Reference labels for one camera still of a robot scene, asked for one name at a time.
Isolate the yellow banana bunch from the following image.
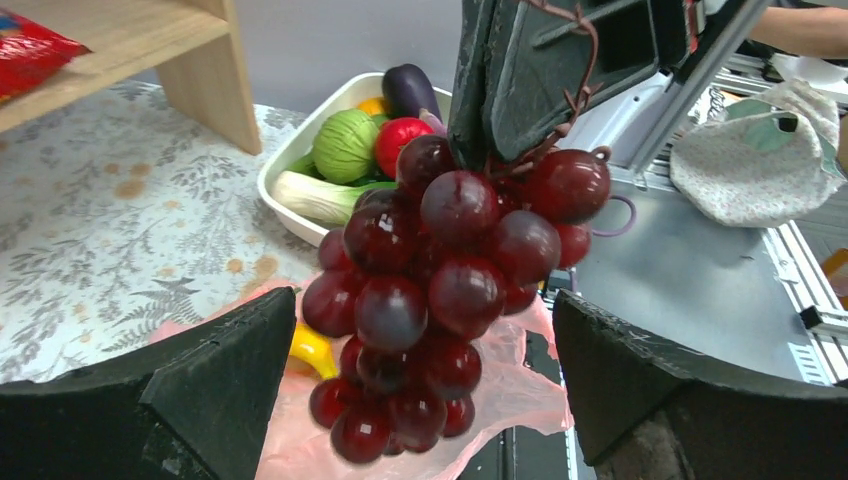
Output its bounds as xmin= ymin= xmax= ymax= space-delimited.
xmin=289 ymin=323 xmax=339 ymax=380

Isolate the red snack bag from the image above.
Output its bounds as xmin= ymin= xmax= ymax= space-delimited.
xmin=1 ymin=9 xmax=91 ymax=103

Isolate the yellow orange pepper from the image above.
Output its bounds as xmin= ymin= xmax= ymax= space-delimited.
xmin=357 ymin=96 xmax=390 ymax=116

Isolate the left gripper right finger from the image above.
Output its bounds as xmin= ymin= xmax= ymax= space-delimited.
xmin=553 ymin=290 xmax=847 ymax=479

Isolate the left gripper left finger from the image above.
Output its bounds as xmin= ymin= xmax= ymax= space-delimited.
xmin=1 ymin=287 xmax=296 ymax=479

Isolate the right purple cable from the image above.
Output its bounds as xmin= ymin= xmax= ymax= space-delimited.
xmin=589 ymin=193 xmax=639 ymax=238

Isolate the white vegetable bin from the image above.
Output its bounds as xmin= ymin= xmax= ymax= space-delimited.
xmin=256 ymin=71 xmax=455 ymax=249

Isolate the floral cloth bundle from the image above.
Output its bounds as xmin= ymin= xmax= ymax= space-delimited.
xmin=670 ymin=79 xmax=847 ymax=228

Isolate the dark red grapes bunch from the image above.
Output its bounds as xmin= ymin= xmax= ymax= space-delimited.
xmin=301 ymin=134 xmax=611 ymax=464

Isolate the purple eggplant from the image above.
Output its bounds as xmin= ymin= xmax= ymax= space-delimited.
xmin=381 ymin=63 xmax=442 ymax=120

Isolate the wooden two-tier shelf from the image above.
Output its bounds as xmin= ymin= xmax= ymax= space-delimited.
xmin=1 ymin=0 xmax=262 ymax=155

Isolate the pink plastic grocery bag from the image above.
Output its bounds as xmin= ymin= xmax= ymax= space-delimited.
xmin=148 ymin=278 xmax=574 ymax=480

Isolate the red bell pepper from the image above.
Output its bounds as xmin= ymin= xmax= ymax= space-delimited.
xmin=374 ymin=117 xmax=434 ymax=179

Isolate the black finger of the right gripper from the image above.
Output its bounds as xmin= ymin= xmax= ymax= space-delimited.
xmin=448 ymin=1 xmax=697 ymax=170

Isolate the green cabbage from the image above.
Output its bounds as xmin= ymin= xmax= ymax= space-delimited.
xmin=311 ymin=108 xmax=379 ymax=184

